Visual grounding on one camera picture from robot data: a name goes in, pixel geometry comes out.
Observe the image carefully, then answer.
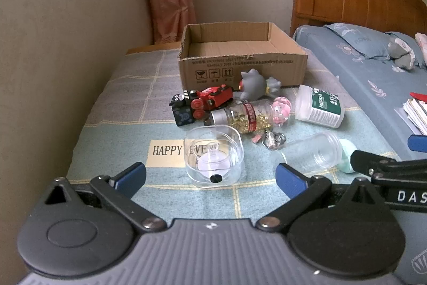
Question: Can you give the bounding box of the red toy train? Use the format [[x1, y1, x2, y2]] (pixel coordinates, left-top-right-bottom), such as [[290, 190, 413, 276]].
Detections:
[[187, 84, 236, 120]]

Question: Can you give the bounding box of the stack of papers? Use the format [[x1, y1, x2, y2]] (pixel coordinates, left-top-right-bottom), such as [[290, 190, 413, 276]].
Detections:
[[394, 98, 427, 136]]

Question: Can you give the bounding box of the grey toy figure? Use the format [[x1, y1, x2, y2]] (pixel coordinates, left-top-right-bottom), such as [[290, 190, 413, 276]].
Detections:
[[238, 69, 284, 101]]

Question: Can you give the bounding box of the black patterned toy block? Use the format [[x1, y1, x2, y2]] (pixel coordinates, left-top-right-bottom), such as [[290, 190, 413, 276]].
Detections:
[[169, 91, 196, 127]]

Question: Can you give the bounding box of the clear square plastic box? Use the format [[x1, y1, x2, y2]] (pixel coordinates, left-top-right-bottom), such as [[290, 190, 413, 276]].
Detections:
[[184, 125, 245, 188]]

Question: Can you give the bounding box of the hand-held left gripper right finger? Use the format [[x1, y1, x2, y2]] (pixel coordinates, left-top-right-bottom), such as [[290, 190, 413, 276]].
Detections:
[[255, 162, 384, 232]]

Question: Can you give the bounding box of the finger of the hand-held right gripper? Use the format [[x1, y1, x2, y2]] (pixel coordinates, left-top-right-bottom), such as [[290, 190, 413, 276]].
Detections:
[[350, 150, 427, 187], [408, 135, 427, 151]]

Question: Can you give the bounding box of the grey white plush toy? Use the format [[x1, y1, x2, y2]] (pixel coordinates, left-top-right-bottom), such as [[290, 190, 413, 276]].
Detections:
[[388, 37, 416, 71]]

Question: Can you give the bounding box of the blue floral pillow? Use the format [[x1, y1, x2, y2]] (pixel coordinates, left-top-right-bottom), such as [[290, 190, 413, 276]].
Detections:
[[323, 23, 401, 60]]

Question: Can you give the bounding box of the pink clear glass ornament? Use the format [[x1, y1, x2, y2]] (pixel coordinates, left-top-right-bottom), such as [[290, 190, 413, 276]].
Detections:
[[272, 96, 295, 127]]

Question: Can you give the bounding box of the pink cloth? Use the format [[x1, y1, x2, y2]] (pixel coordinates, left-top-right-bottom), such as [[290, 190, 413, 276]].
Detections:
[[414, 32, 427, 66]]

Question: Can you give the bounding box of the blue floral bed sheet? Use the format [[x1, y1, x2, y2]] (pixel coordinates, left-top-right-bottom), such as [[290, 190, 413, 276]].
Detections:
[[292, 25, 427, 165]]

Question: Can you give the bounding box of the cotton swab container green label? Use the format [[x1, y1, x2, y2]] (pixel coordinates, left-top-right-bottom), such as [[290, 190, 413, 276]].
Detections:
[[294, 85, 345, 129]]

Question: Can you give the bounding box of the glass bottle of gold pins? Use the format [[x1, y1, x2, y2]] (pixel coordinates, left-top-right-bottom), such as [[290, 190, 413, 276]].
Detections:
[[204, 100, 276, 134]]

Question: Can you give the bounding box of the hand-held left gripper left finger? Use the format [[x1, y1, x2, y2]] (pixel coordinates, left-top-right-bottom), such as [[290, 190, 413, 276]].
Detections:
[[31, 162, 167, 233]]

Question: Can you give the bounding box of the mint green egg-shaped case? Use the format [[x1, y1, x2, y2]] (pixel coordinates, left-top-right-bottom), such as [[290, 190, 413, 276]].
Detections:
[[338, 139, 357, 174]]

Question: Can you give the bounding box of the clear round plastic jar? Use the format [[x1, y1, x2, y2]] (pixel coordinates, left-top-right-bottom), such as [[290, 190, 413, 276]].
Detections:
[[271, 132, 344, 174]]

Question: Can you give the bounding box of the brown cardboard box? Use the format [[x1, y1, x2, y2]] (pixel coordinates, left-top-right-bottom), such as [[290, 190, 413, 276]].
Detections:
[[178, 22, 308, 92]]

